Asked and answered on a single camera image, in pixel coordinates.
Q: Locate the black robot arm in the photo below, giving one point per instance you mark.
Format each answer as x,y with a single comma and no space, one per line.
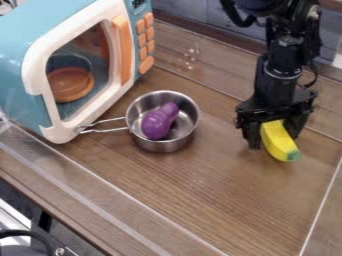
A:
292,40

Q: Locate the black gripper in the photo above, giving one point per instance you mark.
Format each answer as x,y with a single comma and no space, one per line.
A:
278,99

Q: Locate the blue toy microwave oven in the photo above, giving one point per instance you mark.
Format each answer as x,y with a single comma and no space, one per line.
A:
101,35

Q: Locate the yellow toy banana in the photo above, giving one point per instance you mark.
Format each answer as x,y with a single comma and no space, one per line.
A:
278,141

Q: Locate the purple toy eggplant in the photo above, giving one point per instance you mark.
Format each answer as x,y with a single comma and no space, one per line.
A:
157,120

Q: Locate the silver metal pot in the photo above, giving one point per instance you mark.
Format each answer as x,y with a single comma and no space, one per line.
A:
183,126

